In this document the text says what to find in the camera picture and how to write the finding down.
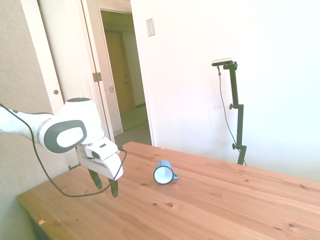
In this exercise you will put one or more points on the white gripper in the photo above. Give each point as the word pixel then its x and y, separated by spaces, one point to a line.
pixel 110 167

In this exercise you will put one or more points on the blue enamel mug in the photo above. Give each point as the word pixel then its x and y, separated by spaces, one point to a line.
pixel 163 172

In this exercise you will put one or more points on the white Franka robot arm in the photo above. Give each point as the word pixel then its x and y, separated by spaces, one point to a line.
pixel 27 122

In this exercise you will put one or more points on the small orange tape piece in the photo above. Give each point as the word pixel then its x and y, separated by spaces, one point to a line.
pixel 42 222

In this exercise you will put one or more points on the metal door strike plate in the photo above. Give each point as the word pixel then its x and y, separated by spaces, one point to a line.
pixel 111 88

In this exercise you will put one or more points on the round brass door knob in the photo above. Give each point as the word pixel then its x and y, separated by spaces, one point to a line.
pixel 56 92

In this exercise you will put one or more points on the metal door hinge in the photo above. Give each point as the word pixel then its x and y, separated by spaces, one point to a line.
pixel 97 77

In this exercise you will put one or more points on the wooden hallway door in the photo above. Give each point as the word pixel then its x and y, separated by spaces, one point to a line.
pixel 120 75

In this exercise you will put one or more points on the white open door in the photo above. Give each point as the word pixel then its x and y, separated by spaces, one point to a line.
pixel 72 62

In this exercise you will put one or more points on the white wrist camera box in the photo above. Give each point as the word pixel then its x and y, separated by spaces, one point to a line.
pixel 103 148

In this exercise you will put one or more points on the white door frame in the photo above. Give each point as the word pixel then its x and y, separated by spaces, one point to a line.
pixel 140 75

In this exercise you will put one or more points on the black camera stand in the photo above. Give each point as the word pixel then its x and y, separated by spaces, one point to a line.
pixel 240 125

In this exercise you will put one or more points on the white wall switch plate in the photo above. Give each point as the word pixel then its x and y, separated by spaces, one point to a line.
pixel 150 27

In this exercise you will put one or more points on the silver exterior camera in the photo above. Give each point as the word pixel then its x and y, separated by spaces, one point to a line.
pixel 222 61

